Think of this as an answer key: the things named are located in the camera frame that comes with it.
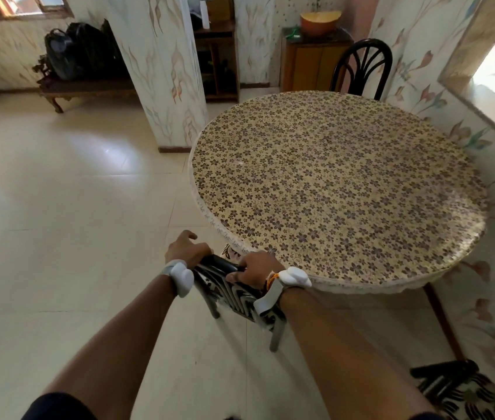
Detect person's right hand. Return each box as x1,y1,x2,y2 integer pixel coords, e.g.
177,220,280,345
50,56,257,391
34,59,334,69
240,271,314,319
226,251,287,291

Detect carved wooden bench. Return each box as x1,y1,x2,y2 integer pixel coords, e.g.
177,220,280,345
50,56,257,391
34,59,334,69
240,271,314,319
32,54,137,114

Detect person's right forearm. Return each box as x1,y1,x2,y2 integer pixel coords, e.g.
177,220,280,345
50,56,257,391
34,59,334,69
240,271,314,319
279,288,437,420

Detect round table with floral cloth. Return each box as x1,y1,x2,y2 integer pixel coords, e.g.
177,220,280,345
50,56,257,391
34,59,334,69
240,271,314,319
188,90,489,362

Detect dark wooden shelf unit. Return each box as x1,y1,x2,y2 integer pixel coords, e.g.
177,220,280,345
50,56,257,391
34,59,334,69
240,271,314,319
192,0,241,102

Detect wooden window frame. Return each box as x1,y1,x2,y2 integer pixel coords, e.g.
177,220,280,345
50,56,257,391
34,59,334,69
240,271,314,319
0,0,75,23

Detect orange bowl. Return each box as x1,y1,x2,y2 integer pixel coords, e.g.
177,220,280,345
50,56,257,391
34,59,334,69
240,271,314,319
299,10,343,38

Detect wooden cabinet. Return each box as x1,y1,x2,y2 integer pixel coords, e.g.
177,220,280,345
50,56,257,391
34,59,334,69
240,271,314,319
280,28,356,93

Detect person's left forearm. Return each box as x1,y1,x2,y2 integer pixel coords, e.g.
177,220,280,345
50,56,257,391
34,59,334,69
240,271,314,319
43,274,179,420

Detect white wrist tracker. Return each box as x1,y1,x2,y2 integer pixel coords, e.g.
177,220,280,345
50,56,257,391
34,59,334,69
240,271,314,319
254,267,313,318
161,259,195,298

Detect person's left hand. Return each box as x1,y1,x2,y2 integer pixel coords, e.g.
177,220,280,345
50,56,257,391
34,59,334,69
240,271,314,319
165,230,214,270

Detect black fan-back chair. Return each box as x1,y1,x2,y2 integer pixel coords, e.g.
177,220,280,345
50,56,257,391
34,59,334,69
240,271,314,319
329,38,394,101

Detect white left wrist tracker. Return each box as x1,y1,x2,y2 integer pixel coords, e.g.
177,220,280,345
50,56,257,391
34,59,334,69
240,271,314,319
161,259,195,298

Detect white right wrist tracker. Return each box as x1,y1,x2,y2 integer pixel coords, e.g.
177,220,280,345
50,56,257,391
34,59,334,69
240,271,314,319
254,267,313,318

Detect framed wall hatch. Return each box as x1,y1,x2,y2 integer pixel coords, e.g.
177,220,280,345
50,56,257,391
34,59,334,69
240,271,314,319
437,0,495,144

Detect dark left sleeve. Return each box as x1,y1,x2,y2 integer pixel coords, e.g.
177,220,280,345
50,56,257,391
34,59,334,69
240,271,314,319
21,392,98,420

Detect black backpack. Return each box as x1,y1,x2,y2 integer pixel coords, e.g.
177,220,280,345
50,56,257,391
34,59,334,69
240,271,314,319
66,19,127,80
45,29,83,81

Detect black patterned chair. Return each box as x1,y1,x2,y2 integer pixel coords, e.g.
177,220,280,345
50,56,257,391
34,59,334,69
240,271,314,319
191,253,288,353
410,358,495,420

